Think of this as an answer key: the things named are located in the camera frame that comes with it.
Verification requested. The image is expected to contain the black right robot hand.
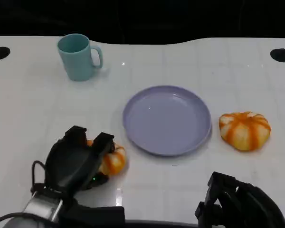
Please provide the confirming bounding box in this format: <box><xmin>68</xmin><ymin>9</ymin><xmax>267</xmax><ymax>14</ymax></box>
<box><xmin>195</xmin><ymin>171</ymin><xmax>285</xmax><ymax>228</ymax></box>

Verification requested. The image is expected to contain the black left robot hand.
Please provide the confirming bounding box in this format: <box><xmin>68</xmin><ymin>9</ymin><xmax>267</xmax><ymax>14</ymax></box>
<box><xmin>44</xmin><ymin>125</ymin><xmax>115</xmax><ymax>197</ymax></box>

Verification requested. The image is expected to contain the orange white toy bread roll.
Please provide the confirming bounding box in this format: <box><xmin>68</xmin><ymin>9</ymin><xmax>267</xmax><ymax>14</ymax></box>
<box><xmin>218</xmin><ymin>111</ymin><xmax>272</xmax><ymax>152</ymax></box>
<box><xmin>86</xmin><ymin>139</ymin><xmax>127</xmax><ymax>176</ymax></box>

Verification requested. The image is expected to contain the dark grey robot torso edge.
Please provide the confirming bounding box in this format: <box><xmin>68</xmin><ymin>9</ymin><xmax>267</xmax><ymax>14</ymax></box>
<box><xmin>124</xmin><ymin>219</ymin><xmax>200</xmax><ymax>228</ymax></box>

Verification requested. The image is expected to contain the pale green mug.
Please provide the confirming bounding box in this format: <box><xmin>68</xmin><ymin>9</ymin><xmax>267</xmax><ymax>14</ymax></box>
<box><xmin>57</xmin><ymin>33</ymin><xmax>104</xmax><ymax>82</ymax></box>

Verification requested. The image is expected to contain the lilac plate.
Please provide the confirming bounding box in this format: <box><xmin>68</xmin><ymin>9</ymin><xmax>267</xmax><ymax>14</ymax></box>
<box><xmin>122</xmin><ymin>85</ymin><xmax>212</xmax><ymax>157</ymax></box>

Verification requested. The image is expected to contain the black round table grommet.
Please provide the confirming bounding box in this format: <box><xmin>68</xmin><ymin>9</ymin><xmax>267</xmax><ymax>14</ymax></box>
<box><xmin>270</xmin><ymin>48</ymin><xmax>285</xmax><ymax>63</ymax></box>
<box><xmin>0</xmin><ymin>47</ymin><xmax>11</xmax><ymax>60</ymax></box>

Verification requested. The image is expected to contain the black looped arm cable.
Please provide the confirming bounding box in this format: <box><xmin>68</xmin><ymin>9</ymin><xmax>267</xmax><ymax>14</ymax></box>
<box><xmin>30</xmin><ymin>160</ymin><xmax>49</xmax><ymax>193</ymax></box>

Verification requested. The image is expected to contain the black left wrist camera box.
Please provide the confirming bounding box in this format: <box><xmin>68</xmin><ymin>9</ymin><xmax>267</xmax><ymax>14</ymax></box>
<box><xmin>58</xmin><ymin>198</ymin><xmax>125</xmax><ymax>228</ymax></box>

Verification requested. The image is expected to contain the black thin arm cable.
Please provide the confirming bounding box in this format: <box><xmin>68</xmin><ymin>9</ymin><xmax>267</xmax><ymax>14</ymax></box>
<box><xmin>0</xmin><ymin>211</ymin><xmax>27</xmax><ymax>226</ymax></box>

